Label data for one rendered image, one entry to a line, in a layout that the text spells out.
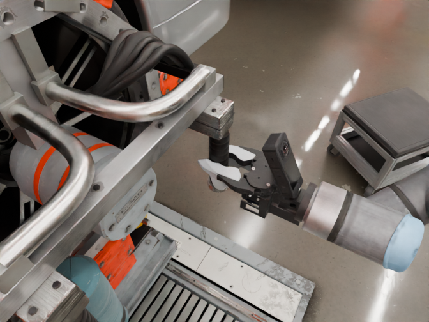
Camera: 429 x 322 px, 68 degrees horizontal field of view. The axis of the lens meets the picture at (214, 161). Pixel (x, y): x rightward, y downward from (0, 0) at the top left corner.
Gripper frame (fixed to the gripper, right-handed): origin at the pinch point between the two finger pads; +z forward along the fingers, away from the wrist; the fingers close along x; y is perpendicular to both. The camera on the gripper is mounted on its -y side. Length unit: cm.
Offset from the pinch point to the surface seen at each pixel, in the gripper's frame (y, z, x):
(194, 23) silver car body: -1, 30, 42
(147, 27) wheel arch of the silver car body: -7.9, 30.8, 22.7
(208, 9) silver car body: -2, 30, 51
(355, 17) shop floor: 83, 11, 279
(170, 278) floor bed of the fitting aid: 78, 18, -2
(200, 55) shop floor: 83, 99, 152
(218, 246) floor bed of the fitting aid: 75, 7, 18
